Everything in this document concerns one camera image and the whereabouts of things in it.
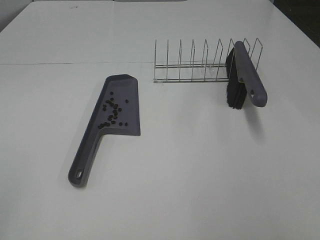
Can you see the metal wire dish rack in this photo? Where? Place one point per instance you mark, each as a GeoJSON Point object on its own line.
{"type": "Point", "coordinates": [197, 64]}

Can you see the grey plastic dustpan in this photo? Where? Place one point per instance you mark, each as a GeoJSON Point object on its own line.
{"type": "Point", "coordinates": [126, 87]}

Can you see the pile of coffee beans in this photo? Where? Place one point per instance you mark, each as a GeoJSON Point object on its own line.
{"type": "Point", "coordinates": [112, 112]}

